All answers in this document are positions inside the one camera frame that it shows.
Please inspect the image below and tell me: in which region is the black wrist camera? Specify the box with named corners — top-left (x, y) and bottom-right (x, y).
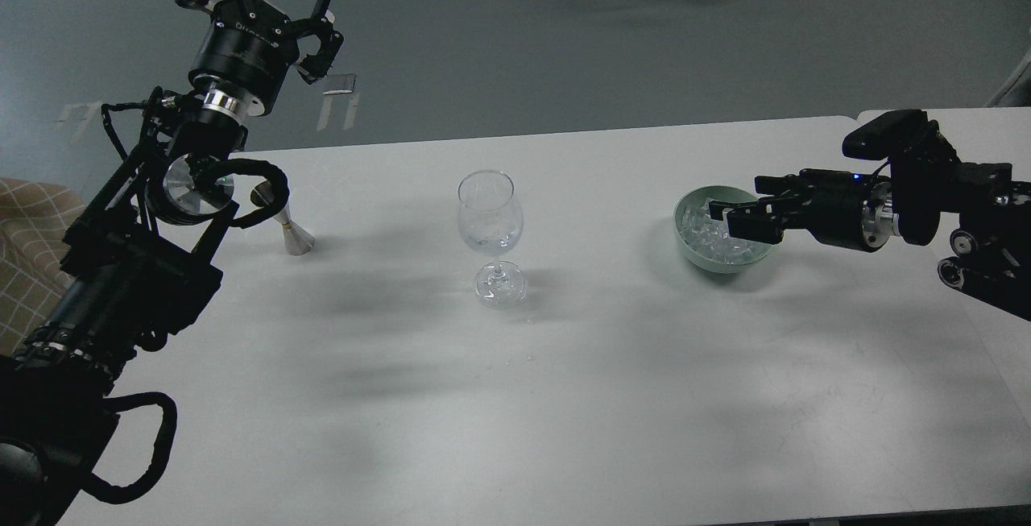
top-left (841, 109), bottom-right (930, 160)

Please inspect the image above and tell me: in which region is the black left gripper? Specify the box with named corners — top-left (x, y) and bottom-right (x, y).
top-left (174, 0), bottom-right (345, 118)

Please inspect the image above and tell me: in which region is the beige checkered chair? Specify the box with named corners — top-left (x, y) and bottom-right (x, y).
top-left (1, 177), bottom-right (85, 357)

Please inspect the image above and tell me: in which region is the steel cocktail jigger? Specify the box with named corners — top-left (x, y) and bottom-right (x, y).
top-left (250, 180), bottom-right (314, 257)

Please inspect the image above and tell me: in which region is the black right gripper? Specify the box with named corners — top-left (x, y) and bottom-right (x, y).
top-left (708, 169), bottom-right (895, 253)

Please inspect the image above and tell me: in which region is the pile of clear ice cubes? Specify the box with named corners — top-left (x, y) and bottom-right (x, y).
top-left (680, 198), bottom-right (763, 265)

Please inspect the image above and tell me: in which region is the green bowl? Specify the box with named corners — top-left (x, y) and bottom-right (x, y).
top-left (673, 185), bottom-right (774, 274)

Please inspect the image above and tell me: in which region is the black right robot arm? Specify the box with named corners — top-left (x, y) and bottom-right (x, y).
top-left (708, 110), bottom-right (1029, 318)

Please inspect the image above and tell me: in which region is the clear wine glass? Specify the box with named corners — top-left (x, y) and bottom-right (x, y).
top-left (457, 170), bottom-right (528, 307)

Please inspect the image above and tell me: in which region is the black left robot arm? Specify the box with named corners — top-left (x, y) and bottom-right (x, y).
top-left (2, 0), bottom-right (343, 525)

